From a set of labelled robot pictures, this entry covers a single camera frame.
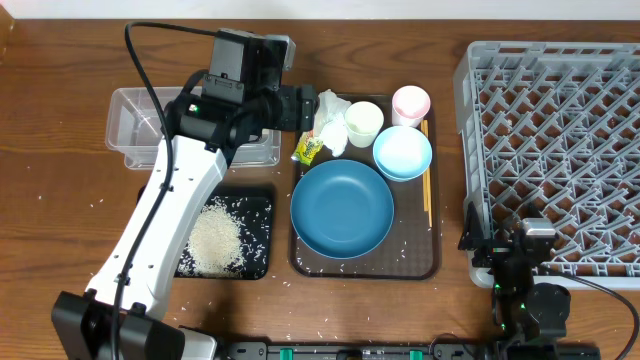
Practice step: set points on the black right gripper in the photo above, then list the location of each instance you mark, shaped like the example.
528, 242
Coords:
475, 237

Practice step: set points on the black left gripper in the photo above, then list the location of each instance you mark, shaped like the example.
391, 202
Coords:
291, 118

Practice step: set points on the dark blue plate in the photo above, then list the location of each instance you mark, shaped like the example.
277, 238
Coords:
342, 209

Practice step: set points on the pile of rice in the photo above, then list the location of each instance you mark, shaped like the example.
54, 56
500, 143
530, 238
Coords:
215, 240

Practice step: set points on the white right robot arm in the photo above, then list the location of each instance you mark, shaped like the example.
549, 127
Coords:
532, 315

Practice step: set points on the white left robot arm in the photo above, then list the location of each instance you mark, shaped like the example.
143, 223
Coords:
121, 313

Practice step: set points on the grey dishwasher rack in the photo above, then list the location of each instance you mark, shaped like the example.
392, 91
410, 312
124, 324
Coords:
555, 125

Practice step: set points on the yellow green snack wrapper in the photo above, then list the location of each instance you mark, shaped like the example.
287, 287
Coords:
307, 147

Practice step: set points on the crumpled white tissue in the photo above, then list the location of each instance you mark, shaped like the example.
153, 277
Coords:
329, 122

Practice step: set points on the cream cup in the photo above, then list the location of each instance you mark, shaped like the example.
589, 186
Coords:
364, 121

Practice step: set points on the clear plastic bin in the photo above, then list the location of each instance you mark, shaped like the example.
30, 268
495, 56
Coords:
138, 99

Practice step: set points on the light blue bowl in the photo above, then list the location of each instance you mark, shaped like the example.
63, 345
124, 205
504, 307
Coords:
402, 153

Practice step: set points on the wooden chopstick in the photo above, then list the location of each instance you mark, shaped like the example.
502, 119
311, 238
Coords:
430, 215
426, 175

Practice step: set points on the black tray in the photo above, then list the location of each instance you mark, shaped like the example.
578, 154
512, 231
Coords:
255, 225

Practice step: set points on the pink cup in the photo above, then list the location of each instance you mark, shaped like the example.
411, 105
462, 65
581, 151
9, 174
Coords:
410, 105

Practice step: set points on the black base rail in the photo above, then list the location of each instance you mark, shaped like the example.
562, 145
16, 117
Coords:
263, 351

